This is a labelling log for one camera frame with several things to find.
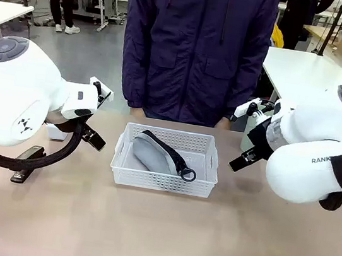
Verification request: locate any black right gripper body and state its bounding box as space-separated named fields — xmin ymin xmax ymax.
xmin=242 ymin=115 xmax=280 ymax=164

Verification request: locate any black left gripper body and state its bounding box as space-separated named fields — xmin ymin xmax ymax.
xmin=44 ymin=107 xmax=97 ymax=139

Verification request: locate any white rectangular box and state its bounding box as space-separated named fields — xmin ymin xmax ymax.
xmin=44 ymin=122 xmax=75 ymax=144

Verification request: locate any grey pouch with black zipper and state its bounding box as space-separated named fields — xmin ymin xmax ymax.
xmin=128 ymin=127 xmax=203 ymax=183

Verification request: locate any black stapler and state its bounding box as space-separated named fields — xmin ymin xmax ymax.
xmin=9 ymin=143 xmax=48 ymax=188

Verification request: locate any white perforated plastic basket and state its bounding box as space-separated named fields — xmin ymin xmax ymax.
xmin=107 ymin=120 xmax=225 ymax=201

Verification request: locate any person's left hand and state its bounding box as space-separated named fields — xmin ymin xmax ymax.
xmin=215 ymin=115 xmax=234 ymax=131

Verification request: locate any person's right hand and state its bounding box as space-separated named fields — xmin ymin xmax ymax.
xmin=128 ymin=105 xmax=147 ymax=119

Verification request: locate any large white table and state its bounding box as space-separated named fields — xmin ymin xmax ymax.
xmin=257 ymin=45 xmax=342 ymax=112

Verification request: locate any yellow cloth item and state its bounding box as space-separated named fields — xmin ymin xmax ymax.
xmin=270 ymin=23 xmax=287 ymax=50

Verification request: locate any person in navy jacket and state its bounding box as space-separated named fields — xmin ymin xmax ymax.
xmin=111 ymin=0 xmax=282 ymax=136

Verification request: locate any wooden background table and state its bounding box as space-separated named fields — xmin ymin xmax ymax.
xmin=301 ymin=23 xmax=342 ymax=43

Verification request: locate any person in dark clothes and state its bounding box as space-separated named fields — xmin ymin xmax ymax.
xmin=275 ymin=0 xmax=324 ymax=54

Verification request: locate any white side table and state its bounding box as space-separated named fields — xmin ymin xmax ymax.
xmin=0 ymin=1 xmax=36 ymax=48

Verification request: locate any black left arm cable sleeve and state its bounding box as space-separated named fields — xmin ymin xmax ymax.
xmin=0 ymin=106 xmax=93 ymax=182

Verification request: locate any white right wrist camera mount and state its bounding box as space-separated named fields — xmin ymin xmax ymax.
xmin=233 ymin=94 xmax=272 ymax=122

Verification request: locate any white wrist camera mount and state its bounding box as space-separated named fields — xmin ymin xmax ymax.
xmin=86 ymin=75 xmax=117 ymax=105
xmin=233 ymin=94 xmax=272 ymax=122

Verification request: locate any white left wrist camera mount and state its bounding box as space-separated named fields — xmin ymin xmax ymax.
xmin=86 ymin=75 xmax=117 ymax=105

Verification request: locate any black camera stand pole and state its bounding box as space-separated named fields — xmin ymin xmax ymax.
xmin=315 ymin=0 xmax=342 ymax=61

